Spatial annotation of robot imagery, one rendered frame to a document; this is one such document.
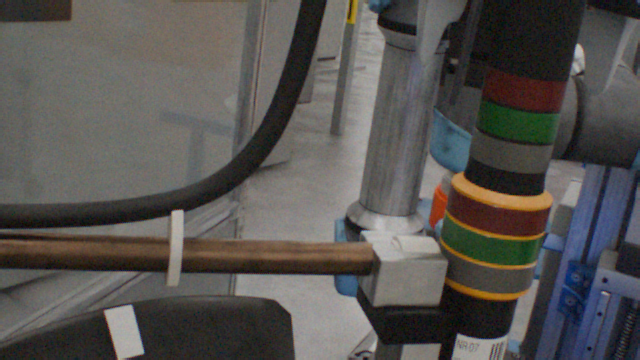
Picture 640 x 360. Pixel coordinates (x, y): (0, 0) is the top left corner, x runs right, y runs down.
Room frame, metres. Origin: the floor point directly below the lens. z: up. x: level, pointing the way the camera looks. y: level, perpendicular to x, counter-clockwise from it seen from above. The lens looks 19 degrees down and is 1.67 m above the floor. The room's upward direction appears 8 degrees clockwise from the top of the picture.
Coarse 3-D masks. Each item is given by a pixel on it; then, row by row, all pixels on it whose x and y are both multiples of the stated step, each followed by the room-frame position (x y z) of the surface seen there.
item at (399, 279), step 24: (360, 240) 0.30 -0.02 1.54; (384, 240) 0.30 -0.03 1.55; (384, 264) 0.28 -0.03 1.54; (408, 264) 0.28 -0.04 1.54; (432, 264) 0.28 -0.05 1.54; (360, 288) 0.31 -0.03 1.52; (384, 288) 0.28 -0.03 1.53; (408, 288) 0.28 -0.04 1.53; (432, 288) 0.28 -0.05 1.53; (384, 312) 0.28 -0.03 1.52; (408, 312) 0.28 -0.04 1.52; (432, 312) 0.28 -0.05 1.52; (384, 336) 0.27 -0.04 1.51; (408, 336) 0.28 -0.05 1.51; (432, 336) 0.28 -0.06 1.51
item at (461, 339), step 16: (448, 288) 0.30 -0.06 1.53; (448, 304) 0.29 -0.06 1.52; (464, 304) 0.29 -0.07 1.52; (480, 304) 0.29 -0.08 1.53; (496, 304) 0.29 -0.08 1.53; (512, 304) 0.29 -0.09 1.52; (464, 320) 0.29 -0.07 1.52; (480, 320) 0.29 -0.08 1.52; (496, 320) 0.29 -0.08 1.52; (512, 320) 0.30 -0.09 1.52; (464, 336) 0.29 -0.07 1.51; (480, 336) 0.29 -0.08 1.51; (496, 336) 0.29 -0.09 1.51; (448, 352) 0.29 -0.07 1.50; (464, 352) 0.29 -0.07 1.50; (480, 352) 0.29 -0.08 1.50; (496, 352) 0.29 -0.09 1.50
